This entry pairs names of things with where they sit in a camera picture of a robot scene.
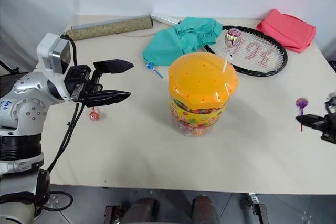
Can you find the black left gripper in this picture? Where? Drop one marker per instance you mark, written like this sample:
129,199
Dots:
78,82

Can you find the white metal rail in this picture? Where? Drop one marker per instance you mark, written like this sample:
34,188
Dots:
165,19

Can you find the blue lollipop blue stick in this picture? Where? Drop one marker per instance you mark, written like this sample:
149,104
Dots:
150,65

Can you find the dark rounded shape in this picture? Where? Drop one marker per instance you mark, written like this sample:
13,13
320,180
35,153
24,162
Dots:
206,209
140,211

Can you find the black tennis racket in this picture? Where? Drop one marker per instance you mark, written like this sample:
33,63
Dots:
258,52

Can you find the clear plastic lollipop jar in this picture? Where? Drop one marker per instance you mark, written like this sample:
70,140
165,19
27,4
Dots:
194,124

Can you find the purple lollipop purple stick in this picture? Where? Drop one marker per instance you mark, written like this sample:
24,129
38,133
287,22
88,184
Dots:
301,102

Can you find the red gold lollipop white stick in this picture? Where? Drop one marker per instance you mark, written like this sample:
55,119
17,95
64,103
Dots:
233,36

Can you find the teal cloth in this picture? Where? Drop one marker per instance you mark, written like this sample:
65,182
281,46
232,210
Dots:
170,43

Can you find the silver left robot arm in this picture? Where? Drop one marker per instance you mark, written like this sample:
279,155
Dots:
26,108

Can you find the pink fabric pouch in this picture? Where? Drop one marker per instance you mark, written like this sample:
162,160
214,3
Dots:
286,28

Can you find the rolled speckled green mat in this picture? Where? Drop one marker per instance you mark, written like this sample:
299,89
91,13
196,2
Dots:
110,27

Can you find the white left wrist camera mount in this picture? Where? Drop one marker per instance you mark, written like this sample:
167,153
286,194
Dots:
46,48

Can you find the red wrapped lollipop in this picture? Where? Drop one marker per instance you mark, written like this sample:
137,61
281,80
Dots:
93,115

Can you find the orange perforated jar lid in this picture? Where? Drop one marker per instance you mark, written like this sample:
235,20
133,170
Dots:
199,82

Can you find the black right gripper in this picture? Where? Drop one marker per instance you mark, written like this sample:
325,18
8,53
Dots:
330,127

